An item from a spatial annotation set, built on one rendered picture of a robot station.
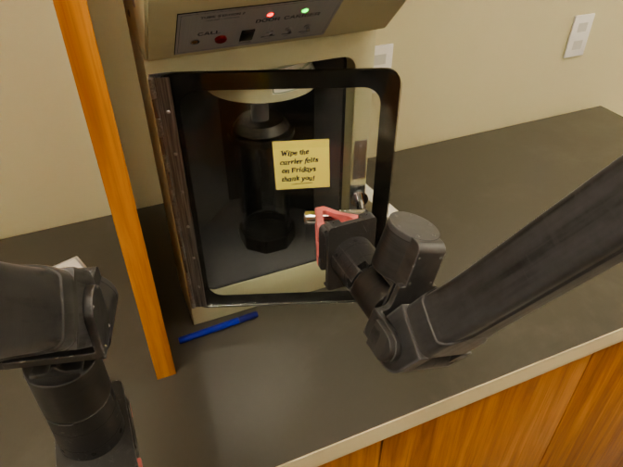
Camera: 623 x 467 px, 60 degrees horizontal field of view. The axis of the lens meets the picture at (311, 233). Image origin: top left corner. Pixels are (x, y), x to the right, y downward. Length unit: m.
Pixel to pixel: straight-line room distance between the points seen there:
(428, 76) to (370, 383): 0.85
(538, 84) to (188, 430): 1.33
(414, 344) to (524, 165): 1.00
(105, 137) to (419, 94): 0.98
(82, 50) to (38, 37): 0.54
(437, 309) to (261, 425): 0.40
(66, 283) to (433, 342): 0.32
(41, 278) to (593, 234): 0.36
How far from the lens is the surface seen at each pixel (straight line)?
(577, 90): 1.85
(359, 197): 0.78
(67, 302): 0.39
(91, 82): 0.62
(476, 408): 1.03
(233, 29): 0.66
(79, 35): 0.61
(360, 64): 0.81
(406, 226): 0.57
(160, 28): 0.63
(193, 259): 0.85
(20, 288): 0.34
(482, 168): 1.43
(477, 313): 0.49
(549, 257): 0.44
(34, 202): 1.29
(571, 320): 1.06
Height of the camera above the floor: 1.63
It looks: 38 degrees down
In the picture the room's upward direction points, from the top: straight up
